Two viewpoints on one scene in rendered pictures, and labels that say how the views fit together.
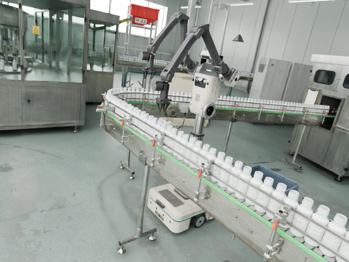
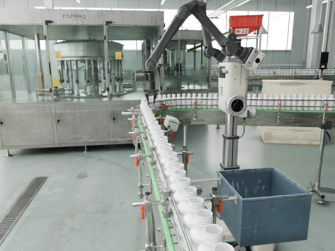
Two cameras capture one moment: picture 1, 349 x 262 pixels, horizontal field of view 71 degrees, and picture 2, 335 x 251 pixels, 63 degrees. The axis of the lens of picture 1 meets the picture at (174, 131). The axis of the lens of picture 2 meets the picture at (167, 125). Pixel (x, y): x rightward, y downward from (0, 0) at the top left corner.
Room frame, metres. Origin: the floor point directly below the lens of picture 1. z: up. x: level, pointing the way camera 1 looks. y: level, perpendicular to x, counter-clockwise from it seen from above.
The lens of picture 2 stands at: (0.27, -0.92, 1.48)
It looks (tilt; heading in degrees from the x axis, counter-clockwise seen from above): 12 degrees down; 32
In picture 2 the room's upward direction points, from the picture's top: 1 degrees counter-clockwise
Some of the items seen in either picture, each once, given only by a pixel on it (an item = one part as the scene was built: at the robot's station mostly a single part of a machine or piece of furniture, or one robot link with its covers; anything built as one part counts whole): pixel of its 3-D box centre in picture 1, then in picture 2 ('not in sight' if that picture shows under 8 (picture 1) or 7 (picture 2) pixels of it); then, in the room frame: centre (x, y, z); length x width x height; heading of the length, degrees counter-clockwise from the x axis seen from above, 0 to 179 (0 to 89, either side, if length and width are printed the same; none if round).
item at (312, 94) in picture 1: (310, 97); not in sight; (4.73, -2.43, 1.22); 0.23 x 0.04 x 0.32; 23
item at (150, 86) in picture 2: (163, 95); (150, 86); (1.71, 0.11, 1.35); 0.10 x 0.07 x 0.07; 131
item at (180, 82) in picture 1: (186, 99); (291, 110); (6.06, -0.17, 0.59); 1.10 x 0.62 x 1.18; 113
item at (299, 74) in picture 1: (289, 93); not in sight; (7.80, -3.35, 0.96); 0.82 x 0.50 x 1.91; 113
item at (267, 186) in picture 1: (265, 194); (173, 181); (1.03, -0.46, 1.08); 0.06 x 0.06 x 0.17
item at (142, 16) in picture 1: (138, 54); (243, 67); (8.37, 1.54, 1.40); 0.92 x 0.72 x 2.80; 113
